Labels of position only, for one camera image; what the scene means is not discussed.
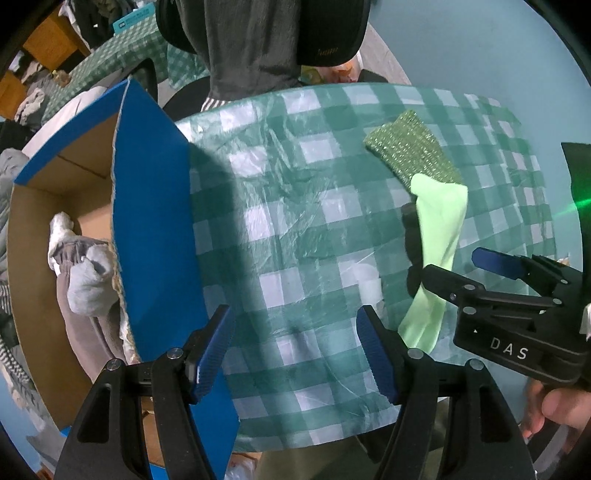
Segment white sock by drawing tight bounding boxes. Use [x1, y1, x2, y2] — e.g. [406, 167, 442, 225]
[48, 212, 78, 273]

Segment green checked table cover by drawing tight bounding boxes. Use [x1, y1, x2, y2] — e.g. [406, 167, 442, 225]
[41, 25, 208, 125]

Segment green checked tablecloth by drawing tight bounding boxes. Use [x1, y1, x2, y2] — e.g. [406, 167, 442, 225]
[175, 83, 555, 453]

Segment person's right hand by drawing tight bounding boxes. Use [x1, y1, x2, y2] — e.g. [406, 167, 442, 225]
[522, 378, 591, 440]

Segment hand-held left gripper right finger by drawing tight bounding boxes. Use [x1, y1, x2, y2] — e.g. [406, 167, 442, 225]
[355, 305, 536, 480]

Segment grey striped garment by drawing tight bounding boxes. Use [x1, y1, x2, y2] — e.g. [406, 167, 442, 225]
[0, 281, 42, 402]

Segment light grey sock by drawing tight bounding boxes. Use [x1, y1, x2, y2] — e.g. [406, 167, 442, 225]
[67, 244, 121, 317]

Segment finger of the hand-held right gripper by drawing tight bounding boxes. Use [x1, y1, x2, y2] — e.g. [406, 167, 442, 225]
[472, 247, 583, 301]
[422, 264, 557, 309]

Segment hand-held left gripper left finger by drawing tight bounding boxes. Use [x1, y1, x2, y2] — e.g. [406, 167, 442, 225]
[55, 304, 236, 480]

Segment grey hoodie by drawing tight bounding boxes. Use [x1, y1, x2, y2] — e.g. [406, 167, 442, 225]
[0, 148, 31, 222]

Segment light green glitter-cuff sock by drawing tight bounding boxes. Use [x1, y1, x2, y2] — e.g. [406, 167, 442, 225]
[365, 110, 469, 356]

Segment grey brown sock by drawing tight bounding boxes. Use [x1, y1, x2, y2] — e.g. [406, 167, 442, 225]
[55, 237, 129, 384]

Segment dark grey striped-cuff pants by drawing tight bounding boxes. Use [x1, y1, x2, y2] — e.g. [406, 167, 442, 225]
[178, 0, 305, 112]

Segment person in grey hoodie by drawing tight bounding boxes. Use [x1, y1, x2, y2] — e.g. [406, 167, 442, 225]
[106, 0, 389, 116]

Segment blue cardboard box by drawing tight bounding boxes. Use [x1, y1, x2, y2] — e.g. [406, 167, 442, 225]
[7, 78, 241, 480]

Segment pile of grey white clothes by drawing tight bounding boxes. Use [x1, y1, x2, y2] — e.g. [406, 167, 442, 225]
[14, 78, 52, 123]

